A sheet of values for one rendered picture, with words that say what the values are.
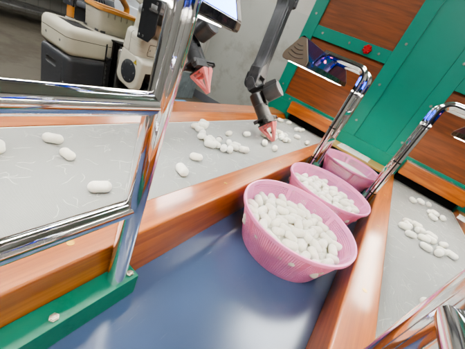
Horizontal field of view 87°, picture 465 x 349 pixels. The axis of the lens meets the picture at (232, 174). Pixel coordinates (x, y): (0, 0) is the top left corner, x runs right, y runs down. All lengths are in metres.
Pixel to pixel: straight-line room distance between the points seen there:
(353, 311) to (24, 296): 0.42
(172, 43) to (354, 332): 0.41
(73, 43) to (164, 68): 1.23
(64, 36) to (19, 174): 1.02
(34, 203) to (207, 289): 0.29
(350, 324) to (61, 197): 0.46
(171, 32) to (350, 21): 1.46
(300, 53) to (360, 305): 0.64
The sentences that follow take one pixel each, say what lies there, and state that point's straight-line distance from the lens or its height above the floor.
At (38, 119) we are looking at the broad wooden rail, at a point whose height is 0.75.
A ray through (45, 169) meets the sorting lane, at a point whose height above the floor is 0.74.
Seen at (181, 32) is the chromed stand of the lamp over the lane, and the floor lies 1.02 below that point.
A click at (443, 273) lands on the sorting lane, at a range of 0.87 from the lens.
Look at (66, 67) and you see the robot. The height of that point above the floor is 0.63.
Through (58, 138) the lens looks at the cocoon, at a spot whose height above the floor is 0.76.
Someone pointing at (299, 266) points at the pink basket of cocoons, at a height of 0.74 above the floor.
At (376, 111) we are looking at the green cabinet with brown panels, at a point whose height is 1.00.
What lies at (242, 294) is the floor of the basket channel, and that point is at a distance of 0.47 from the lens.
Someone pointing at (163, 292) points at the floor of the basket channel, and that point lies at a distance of 0.43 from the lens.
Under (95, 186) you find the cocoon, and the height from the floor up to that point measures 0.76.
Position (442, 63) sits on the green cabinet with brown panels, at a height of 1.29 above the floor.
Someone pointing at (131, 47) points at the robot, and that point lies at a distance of 1.32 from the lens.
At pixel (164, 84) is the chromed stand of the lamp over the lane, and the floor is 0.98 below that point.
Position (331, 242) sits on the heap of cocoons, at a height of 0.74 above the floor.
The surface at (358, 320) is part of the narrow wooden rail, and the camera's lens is 0.45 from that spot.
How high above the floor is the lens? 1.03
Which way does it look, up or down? 27 degrees down
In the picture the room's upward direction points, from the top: 25 degrees clockwise
